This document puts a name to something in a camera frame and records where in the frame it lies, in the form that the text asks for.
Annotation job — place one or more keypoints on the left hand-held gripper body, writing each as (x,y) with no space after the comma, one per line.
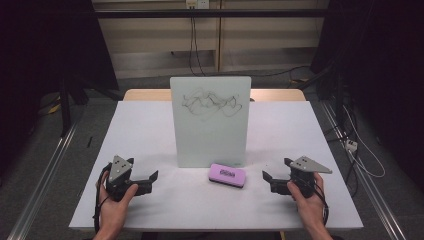
(117,171)

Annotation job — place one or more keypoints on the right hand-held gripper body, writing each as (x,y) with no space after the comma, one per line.
(305,180)

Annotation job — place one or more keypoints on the purple board eraser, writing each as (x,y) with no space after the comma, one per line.
(226,175)

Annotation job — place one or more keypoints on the pale green whiteboard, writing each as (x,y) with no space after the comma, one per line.
(210,133)

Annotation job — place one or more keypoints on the person's right hand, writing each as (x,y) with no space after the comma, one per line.
(311,208)

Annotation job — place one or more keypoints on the person's left hand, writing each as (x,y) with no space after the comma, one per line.
(115,213)

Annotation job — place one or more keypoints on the white table cover sheet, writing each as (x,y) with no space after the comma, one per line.
(150,133)

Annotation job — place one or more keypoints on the small black floor object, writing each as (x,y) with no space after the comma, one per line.
(89,141)

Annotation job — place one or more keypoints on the white power strip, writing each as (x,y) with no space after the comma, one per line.
(351,145)

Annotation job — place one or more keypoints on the wooden table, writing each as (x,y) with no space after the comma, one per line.
(146,95)

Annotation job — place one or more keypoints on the black metal stand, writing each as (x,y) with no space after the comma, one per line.
(65,106)

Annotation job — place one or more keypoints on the dark curtain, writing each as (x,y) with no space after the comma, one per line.
(383,66)
(43,50)

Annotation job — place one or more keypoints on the black horizontal bar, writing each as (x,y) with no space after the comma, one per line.
(210,13)

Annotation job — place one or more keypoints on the metal floor rail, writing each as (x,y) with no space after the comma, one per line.
(373,196)
(40,188)

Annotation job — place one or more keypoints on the wooden vertical post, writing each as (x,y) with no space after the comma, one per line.
(218,40)

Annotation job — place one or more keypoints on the white wall socket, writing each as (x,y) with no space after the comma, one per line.
(197,3)

